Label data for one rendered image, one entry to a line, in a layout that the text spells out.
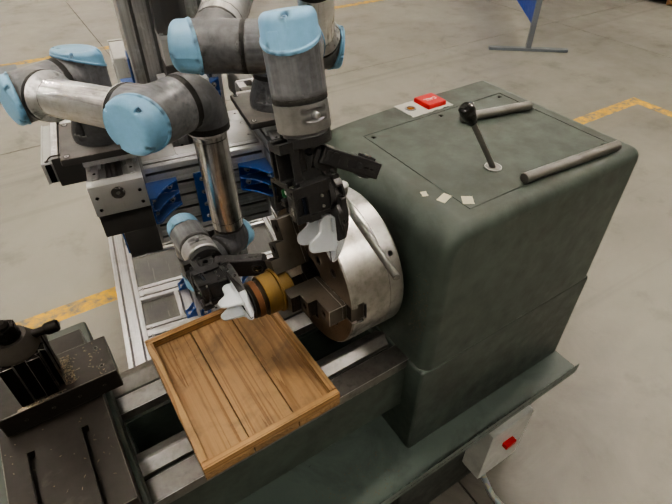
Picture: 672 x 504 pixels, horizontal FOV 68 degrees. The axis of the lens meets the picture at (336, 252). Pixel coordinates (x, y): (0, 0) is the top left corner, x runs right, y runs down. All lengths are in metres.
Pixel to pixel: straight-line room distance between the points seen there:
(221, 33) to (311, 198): 0.26
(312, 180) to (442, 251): 0.33
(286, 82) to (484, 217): 0.48
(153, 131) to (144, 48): 0.64
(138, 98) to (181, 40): 0.26
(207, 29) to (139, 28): 0.83
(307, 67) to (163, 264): 1.96
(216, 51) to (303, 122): 0.18
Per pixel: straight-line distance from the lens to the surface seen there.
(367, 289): 0.95
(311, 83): 0.66
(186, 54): 0.78
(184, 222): 1.19
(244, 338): 1.22
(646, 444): 2.37
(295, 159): 0.69
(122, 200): 1.42
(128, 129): 1.03
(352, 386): 1.14
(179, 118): 1.03
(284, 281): 1.01
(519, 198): 1.04
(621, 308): 2.84
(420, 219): 0.96
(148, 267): 2.53
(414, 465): 1.43
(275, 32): 0.65
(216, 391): 1.14
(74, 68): 1.42
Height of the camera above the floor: 1.80
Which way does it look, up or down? 40 degrees down
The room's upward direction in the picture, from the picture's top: straight up
